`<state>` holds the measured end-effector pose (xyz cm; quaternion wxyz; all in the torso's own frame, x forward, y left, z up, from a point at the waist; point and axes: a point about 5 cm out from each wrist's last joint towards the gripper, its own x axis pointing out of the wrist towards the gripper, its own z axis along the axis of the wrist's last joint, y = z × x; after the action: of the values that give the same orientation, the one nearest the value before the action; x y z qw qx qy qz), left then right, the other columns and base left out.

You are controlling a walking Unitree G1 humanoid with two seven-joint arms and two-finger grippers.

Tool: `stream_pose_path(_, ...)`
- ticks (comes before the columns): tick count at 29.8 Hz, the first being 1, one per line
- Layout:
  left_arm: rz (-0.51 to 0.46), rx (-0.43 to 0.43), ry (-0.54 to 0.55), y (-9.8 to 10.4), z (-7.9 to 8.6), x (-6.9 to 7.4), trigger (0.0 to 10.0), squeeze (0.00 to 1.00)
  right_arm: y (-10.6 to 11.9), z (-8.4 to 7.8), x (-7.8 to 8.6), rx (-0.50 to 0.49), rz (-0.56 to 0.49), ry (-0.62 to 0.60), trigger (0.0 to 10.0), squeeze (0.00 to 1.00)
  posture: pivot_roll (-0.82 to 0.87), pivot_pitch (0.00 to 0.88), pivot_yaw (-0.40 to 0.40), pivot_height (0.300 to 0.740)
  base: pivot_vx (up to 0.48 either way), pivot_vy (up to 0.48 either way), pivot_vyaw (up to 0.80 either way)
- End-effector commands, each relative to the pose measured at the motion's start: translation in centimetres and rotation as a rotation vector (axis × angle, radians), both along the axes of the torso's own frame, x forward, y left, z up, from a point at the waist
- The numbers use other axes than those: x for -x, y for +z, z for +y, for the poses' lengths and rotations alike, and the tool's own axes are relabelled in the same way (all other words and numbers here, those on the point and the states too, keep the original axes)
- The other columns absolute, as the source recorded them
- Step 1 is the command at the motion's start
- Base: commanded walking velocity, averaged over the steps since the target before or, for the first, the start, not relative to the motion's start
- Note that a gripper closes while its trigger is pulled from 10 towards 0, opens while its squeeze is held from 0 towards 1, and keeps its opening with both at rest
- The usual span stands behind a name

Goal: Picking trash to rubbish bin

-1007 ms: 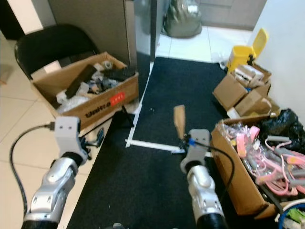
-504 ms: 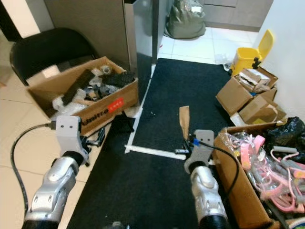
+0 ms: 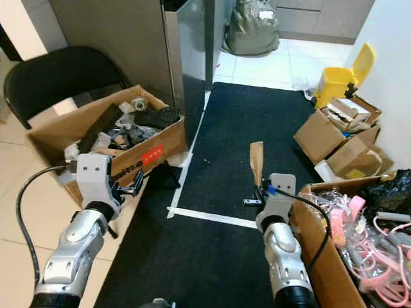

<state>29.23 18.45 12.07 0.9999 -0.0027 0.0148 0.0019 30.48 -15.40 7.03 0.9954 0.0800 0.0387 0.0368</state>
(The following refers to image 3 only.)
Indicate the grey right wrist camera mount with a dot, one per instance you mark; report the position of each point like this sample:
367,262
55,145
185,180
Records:
281,199

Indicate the grey-green rubbish sack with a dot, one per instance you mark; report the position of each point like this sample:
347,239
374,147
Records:
250,31

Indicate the small open cardboard box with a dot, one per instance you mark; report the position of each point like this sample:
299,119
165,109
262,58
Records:
353,154

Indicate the black plastic bag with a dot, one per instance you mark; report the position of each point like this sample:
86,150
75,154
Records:
388,191

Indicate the white floor tape strip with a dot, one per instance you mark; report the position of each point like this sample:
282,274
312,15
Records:
215,217
187,160

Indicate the black ribbed rubber tyre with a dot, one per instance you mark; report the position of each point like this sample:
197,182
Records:
157,117

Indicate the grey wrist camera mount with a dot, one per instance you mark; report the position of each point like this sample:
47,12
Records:
93,176
281,199

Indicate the black keyboard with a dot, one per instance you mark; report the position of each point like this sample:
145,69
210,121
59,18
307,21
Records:
101,127

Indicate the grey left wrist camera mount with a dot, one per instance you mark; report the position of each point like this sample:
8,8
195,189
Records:
93,176

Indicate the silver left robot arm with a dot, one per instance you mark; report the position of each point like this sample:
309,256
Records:
77,250

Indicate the black floor mat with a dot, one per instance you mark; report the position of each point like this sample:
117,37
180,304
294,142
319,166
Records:
231,154

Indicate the grey kitchen cabinet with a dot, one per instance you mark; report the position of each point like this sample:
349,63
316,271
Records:
321,18

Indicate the stainless steel fridge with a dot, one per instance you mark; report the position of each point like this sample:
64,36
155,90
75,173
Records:
109,32

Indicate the brown paper scrap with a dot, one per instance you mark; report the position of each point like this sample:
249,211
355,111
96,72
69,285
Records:
257,160

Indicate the yellow rubbish bin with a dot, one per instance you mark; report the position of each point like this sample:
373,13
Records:
334,80

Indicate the red-labelled cardboard junk box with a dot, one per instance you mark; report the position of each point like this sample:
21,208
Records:
160,144

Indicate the black folding chair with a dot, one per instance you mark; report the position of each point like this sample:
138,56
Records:
64,70

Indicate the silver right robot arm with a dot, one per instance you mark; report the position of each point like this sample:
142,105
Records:
286,263

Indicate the open cardboard box with papers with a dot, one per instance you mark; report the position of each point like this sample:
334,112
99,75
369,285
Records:
314,136

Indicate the cardboard box of pink items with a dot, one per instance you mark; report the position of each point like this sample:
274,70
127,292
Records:
334,282

